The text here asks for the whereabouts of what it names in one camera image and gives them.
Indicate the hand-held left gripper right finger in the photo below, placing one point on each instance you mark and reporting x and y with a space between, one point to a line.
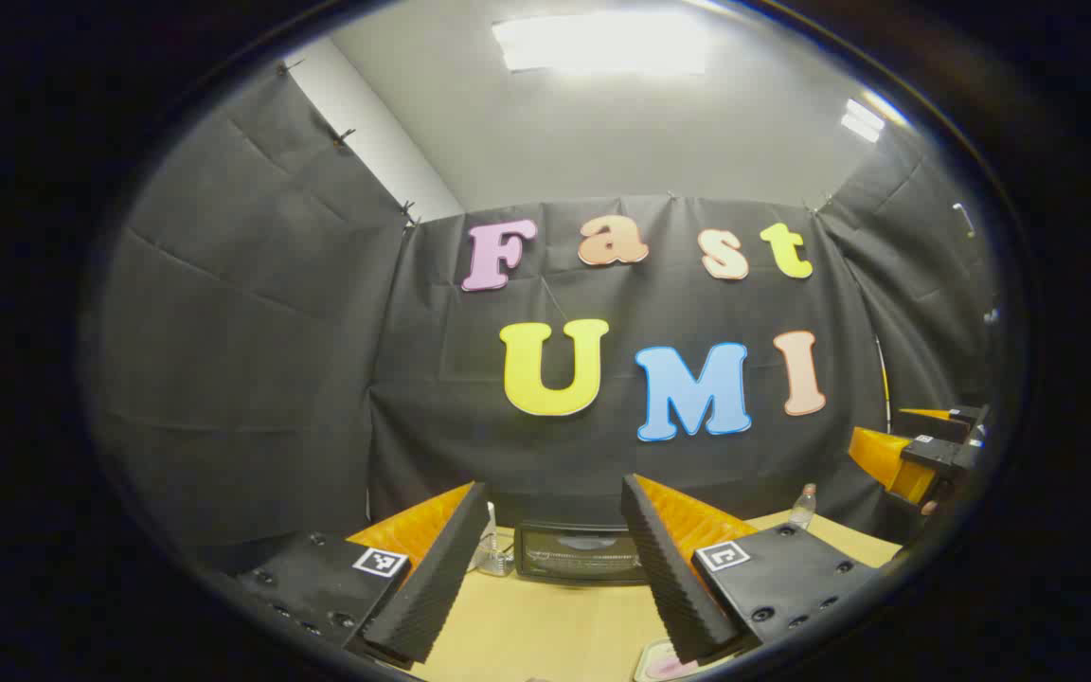
664 578

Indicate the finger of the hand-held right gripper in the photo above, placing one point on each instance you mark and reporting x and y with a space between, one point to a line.
957 421
943 457

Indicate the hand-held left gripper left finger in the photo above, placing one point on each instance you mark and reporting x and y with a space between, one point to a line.
432 587

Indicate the pink round food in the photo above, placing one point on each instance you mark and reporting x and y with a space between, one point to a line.
667 667

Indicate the white cherry print plate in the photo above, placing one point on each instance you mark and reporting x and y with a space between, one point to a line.
650 668

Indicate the black electric oven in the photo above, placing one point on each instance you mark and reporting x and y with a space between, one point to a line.
574 554

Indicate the small white appliance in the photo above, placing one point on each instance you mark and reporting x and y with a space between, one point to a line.
491 549

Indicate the thin backdrop support pole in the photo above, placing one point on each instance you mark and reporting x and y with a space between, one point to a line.
884 379

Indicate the clear plastic water bottle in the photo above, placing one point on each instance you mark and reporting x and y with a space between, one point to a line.
802 510

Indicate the small ceiling light panel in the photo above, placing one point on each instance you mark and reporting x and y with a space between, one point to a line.
863 120

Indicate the large ceiling light panel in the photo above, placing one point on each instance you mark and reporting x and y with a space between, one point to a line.
602 43

